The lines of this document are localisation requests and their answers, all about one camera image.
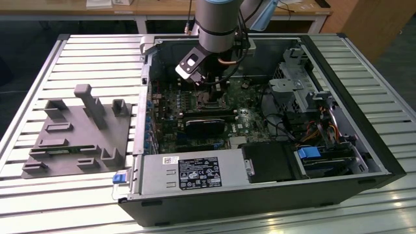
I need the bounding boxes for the CPU socket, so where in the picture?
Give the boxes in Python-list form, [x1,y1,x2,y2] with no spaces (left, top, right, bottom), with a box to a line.
[193,91,231,112]

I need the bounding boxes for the green motherboard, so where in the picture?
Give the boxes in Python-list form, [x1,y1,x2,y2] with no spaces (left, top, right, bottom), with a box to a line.
[148,73,277,156]

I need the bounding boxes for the silver drive cage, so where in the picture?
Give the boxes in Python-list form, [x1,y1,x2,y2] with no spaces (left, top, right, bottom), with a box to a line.
[268,48,336,114]

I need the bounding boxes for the black graphics card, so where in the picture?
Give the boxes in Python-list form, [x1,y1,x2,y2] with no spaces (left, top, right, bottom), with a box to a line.
[183,117,227,137]

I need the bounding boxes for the small silver heatsink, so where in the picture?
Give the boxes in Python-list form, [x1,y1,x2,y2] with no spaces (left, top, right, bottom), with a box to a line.
[229,136,248,147]

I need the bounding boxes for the black plastic shroud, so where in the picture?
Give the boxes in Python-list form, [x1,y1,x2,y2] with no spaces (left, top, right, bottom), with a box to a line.
[239,142,301,183]

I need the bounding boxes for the wooden desk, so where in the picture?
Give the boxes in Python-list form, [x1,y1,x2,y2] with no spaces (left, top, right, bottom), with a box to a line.
[0,0,335,35]

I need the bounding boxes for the blue disk carrier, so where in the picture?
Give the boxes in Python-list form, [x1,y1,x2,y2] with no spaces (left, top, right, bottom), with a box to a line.
[296,145,355,176]

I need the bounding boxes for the white cardboard box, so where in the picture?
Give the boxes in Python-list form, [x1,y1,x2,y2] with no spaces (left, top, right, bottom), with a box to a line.
[85,0,112,10]

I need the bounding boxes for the silver power supply unit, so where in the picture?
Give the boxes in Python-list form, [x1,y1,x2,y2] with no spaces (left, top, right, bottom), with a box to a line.
[128,153,253,198]

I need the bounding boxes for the grey parts rack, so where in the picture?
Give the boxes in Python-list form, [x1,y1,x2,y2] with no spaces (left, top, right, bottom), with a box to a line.
[20,84,133,180]

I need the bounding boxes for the wooden cabinet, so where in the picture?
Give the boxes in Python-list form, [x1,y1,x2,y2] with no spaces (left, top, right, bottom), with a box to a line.
[320,0,416,63]

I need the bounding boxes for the blue case latch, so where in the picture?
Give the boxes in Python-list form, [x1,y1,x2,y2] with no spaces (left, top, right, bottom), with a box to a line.
[112,170,128,185]

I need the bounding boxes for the black PC case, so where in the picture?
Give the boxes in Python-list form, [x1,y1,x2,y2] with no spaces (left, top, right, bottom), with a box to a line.
[112,33,408,227]

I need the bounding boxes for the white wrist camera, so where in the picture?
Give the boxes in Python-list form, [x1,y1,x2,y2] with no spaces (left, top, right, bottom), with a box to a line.
[175,47,208,80]

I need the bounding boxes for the coloured wire bundle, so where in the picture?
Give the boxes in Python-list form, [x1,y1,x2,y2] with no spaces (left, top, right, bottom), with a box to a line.
[300,120,344,144]

